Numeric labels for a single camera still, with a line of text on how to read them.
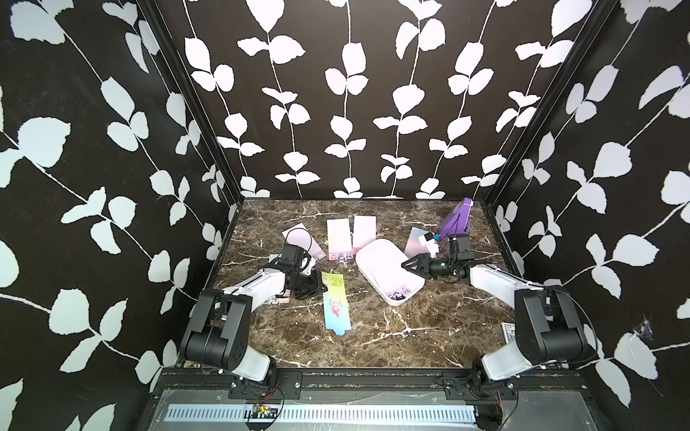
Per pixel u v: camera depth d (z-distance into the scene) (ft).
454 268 2.35
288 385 2.46
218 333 1.45
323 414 2.30
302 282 2.55
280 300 2.97
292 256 2.45
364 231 3.65
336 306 2.87
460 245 2.43
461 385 2.42
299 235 3.51
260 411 2.31
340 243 3.55
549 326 2.89
